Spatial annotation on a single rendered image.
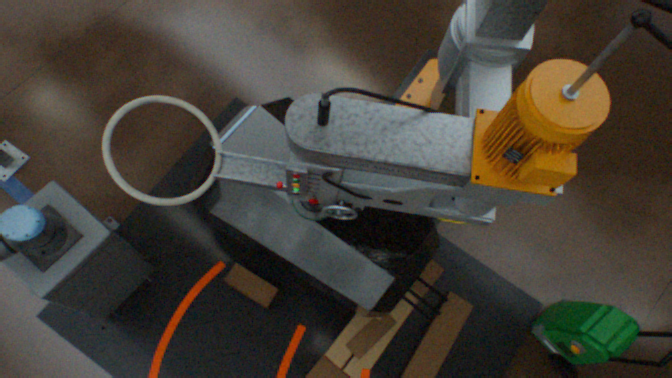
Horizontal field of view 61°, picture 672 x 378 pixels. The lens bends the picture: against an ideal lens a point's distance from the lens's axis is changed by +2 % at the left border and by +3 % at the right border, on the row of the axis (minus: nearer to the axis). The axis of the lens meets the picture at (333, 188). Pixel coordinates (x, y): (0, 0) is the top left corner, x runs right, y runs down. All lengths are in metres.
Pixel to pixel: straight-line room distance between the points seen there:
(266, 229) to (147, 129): 1.38
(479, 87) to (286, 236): 1.17
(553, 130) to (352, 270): 1.40
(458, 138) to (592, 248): 2.16
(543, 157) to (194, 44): 2.95
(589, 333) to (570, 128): 1.78
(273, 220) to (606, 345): 1.78
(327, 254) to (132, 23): 2.37
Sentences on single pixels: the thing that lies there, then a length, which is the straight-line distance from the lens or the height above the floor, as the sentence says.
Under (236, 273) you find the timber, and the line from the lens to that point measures 3.34.
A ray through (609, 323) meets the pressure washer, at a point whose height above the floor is 0.56.
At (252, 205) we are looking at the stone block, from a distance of 2.82.
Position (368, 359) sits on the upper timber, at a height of 0.22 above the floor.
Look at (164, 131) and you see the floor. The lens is 3.86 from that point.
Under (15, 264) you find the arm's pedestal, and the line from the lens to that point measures 2.89.
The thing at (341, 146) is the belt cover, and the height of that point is 1.69.
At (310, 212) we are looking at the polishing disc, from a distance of 2.64.
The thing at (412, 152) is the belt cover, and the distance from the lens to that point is 1.90.
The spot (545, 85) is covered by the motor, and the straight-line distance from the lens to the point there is 1.65.
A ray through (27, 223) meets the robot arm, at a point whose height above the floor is 1.14.
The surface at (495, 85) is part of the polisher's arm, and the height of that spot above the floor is 1.47.
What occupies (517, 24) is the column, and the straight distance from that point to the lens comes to 2.33.
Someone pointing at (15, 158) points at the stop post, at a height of 0.01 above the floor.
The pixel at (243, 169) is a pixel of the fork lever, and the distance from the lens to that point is 2.51.
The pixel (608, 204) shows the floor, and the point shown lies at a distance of 4.13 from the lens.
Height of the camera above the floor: 3.40
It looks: 70 degrees down
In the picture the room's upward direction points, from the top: 11 degrees clockwise
